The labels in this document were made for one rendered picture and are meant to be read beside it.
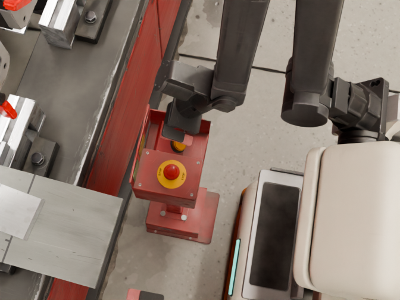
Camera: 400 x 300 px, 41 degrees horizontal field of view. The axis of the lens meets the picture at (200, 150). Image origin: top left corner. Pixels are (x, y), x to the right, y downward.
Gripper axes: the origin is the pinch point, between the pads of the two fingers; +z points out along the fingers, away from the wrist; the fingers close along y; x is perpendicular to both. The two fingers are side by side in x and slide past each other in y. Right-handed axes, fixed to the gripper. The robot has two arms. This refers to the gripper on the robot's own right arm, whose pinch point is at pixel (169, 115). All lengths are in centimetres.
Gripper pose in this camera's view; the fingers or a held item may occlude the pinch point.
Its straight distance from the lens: 112.8
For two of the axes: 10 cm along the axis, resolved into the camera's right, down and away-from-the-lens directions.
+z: -4.7, 1.8, 8.6
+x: 8.6, 2.8, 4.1
